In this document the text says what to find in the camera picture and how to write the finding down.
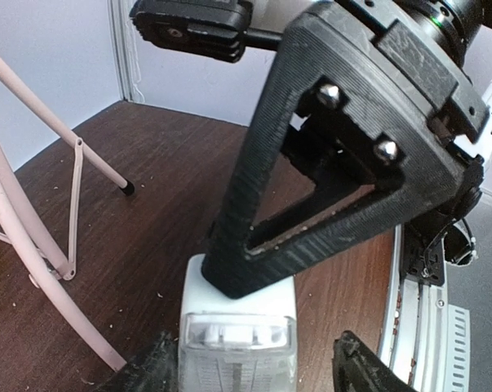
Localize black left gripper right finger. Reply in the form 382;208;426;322
332;331;413;392

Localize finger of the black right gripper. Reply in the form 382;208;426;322
200;3;467;302

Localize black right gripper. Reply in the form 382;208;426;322
335;1;489;212

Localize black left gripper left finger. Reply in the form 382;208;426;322
95;332;179;392

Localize clear metronome front cover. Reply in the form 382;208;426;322
178;313;298;391

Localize white metronome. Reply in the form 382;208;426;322
178;254;298;391

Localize pink music stand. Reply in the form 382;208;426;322
0;26;135;372

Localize aluminium front rail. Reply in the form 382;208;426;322
378;220;492;391

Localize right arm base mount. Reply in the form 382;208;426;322
399;224;445;287

